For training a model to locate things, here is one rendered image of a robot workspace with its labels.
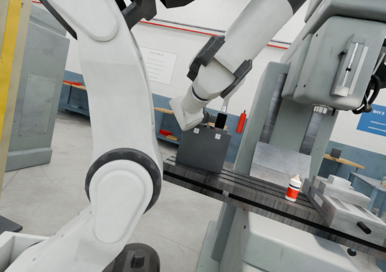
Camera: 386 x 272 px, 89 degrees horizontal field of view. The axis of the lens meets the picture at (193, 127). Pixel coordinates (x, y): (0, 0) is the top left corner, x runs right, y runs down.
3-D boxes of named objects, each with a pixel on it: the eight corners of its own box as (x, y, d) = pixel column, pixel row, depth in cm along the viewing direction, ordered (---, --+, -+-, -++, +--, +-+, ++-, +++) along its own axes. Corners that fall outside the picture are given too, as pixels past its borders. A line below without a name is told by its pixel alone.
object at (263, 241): (351, 308, 60) (365, 274, 58) (239, 261, 67) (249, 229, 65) (300, 222, 108) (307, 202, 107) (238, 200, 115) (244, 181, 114)
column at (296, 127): (271, 315, 126) (355, 76, 109) (201, 283, 136) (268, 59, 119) (262, 260, 175) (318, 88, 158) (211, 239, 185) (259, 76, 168)
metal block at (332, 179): (346, 196, 78) (351, 182, 78) (329, 191, 80) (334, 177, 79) (340, 192, 83) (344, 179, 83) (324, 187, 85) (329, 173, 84)
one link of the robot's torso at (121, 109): (91, 235, 36) (3, -49, 28) (116, 190, 53) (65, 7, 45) (173, 214, 37) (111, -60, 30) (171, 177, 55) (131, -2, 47)
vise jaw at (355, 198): (367, 209, 71) (371, 199, 71) (322, 194, 75) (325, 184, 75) (358, 202, 77) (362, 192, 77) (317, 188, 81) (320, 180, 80)
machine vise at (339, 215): (382, 246, 61) (395, 214, 59) (329, 228, 64) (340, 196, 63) (334, 200, 94) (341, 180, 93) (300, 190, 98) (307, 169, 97)
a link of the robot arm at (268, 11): (226, 105, 44) (306, 17, 37) (181, 66, 43) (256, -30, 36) (224, 99, 55) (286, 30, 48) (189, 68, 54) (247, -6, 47)
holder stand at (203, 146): (220, 174, 90) (232, 132, 87) (174, 161, 90) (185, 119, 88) (219, 166, 102) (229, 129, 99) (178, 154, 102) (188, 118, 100)
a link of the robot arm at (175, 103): (186, 129, 80) (175, 130, 69) (175, 106, 81) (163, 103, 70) (210, 117, 77) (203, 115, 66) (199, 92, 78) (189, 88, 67)
